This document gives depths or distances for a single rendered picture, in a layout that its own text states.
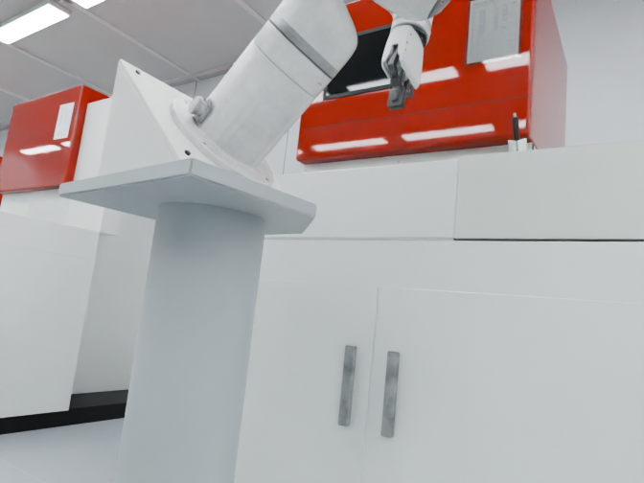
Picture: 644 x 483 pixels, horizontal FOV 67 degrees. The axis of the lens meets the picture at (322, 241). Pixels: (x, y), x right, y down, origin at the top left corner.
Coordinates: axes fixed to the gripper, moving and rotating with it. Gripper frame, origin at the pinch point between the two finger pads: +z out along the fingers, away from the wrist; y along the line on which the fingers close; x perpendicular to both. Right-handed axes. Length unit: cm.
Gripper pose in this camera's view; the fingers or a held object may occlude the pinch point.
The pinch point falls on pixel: (397, 99)
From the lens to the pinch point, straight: 103.3
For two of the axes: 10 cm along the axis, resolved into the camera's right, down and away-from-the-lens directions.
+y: -5.1, -3.8, -7.7
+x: 8.4, 0.1, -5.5
